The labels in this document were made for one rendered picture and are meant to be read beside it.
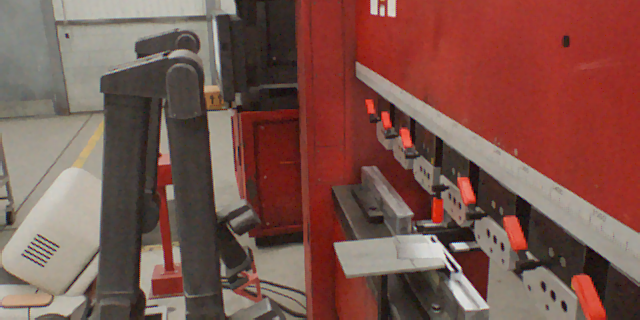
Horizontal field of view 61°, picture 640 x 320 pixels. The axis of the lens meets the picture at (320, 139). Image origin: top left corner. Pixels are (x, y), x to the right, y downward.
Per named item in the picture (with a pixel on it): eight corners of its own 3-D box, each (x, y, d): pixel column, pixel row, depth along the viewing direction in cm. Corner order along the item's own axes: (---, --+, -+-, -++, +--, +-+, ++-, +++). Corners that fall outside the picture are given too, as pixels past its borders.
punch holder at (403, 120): (392, 156, 173) (393, 105, 168) (418, 154, 174) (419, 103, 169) (407, 171, 158) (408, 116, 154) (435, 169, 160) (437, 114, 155)
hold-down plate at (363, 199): (351, 193, 223) (351, 186, 222) (364, 192, 224) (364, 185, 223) (369, 223, 195) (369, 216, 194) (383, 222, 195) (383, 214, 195)
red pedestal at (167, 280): (152, 281, 328) (136, 150, 304) (194, 277, 331) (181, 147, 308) (147, 300, 309) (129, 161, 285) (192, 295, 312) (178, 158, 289)
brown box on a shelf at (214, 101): (193, 102, 352) (191, 83, 349) (233, 99, 357) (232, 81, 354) (193, 112, 324) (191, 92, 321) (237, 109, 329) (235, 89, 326)
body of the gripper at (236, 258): (250, 249, 135) (234, 227, 133) (254, 269, 126) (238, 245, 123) (227, 263, 135) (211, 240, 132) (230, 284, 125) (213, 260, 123)
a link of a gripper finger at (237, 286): (269, 283, 133) (250, 254, 130) (273, 299, 127) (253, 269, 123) (245, 297, 133) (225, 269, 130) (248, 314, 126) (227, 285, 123)
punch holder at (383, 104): (376, 139, 192) (376, 93, 187) (399, 137, 193) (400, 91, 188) (388, 151, 177) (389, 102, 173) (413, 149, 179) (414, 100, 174)
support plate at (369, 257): (333, 246, 154) (333, 242, 154) (421, 237, 158) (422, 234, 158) (346, 278, 137) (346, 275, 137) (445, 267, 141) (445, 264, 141)
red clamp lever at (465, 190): (456, 176, 112) (469, 218, 107) (474, 174, 113) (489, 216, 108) (453, 180, 114) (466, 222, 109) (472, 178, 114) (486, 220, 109)
